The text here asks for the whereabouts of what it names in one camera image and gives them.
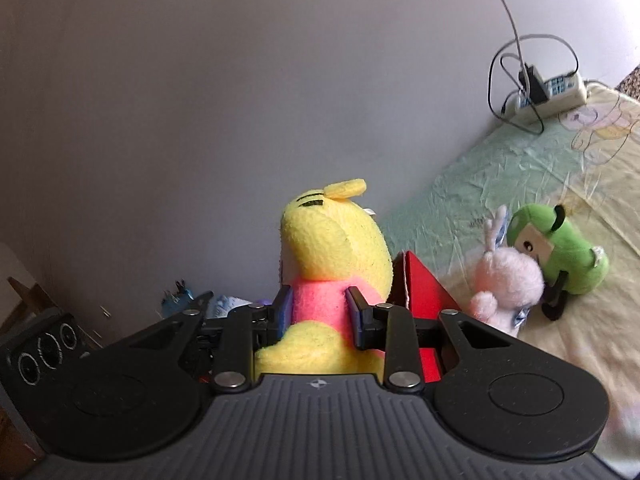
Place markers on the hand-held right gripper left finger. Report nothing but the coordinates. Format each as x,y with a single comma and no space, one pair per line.
285,310

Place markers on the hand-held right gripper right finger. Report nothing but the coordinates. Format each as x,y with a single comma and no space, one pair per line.
356,317

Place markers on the red cardboard box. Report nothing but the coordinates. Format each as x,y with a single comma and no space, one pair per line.
425,295

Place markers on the yellow plush bear pink shirt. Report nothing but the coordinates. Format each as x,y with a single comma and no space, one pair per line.
325,240

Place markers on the pale pink plush bunny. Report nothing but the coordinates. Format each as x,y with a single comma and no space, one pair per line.
510,275

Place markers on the green plush toy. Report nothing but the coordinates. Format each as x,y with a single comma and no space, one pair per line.
570,255

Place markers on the brown wooden furniture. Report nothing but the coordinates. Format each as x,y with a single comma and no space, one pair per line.
30,300

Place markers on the blue white packet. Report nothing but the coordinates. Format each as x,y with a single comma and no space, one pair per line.
227,305

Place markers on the cartoon print bed sheet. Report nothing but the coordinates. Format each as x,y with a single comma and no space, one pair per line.
500,170

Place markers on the black power adapter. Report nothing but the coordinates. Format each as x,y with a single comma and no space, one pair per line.
535,85

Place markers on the white power strip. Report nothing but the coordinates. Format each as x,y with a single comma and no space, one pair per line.
570,92

